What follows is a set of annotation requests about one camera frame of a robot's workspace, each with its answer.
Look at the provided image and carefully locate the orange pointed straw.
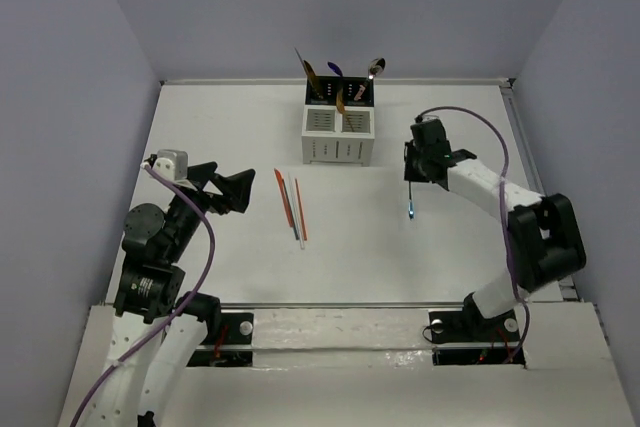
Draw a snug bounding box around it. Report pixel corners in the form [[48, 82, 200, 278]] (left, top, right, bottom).
[[274, 168, 292, 228]]

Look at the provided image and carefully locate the iridescent blue fork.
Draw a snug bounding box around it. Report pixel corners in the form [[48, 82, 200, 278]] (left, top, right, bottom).
[[407, 181, 415, 220]]

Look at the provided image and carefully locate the gold fork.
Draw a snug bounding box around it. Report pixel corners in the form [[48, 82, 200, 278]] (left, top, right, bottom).
[[336, 86, 354, 132]]

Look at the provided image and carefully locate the silver spoon pink handle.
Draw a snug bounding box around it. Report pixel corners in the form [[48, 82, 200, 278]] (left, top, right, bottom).
[[354, 57, 386, 101]]

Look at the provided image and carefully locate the purple iridescent spoon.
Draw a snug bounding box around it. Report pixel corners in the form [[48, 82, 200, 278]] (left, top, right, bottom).
[[327, 61, 344, 78]]

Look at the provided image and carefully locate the gold black handled knife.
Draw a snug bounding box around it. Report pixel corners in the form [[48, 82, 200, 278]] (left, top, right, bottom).
[[302, 60, 324, 99]]

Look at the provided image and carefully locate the silver knife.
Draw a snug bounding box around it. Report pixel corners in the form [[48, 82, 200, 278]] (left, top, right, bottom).
[[294, 47, 305, 68]]

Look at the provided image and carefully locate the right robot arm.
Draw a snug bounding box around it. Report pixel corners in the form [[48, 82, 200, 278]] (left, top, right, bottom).
[[404, 115, 587, 343]]

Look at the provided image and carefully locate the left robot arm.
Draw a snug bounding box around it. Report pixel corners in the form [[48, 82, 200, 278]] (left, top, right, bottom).
[[72, 153, 255, 426]]

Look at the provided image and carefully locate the white clear straw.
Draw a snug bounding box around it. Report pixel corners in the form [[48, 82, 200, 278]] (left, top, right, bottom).
[[286, 172, 305, 250]]

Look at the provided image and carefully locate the orange straight straw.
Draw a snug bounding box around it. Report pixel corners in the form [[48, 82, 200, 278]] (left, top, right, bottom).
[[294, 178, 308, 242]]

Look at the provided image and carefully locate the white utensil caddy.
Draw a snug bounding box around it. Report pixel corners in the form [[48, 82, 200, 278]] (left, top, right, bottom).
[[301, 105, 375, 166]]

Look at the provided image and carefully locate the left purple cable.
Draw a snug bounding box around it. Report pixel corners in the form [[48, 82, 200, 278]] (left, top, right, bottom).
[[67, 166, 217, 427]]

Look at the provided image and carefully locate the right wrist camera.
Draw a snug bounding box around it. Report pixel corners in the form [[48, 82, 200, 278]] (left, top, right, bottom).
[[415, 114, 441, 124]]

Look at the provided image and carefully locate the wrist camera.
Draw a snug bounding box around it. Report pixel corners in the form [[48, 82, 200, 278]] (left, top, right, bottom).
[[415, 114, 441, 124], [149, 149, 188, 183]]

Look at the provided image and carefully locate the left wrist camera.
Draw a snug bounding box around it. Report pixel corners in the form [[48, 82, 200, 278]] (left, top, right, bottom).
[[149, 149, 188, 183]]

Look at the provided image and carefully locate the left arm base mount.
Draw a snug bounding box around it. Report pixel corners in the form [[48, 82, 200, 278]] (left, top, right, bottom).
[[187, 310, 254, 368]]

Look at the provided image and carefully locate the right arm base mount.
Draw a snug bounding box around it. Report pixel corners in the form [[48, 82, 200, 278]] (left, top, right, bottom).
[[422, 310, 525, 366]]

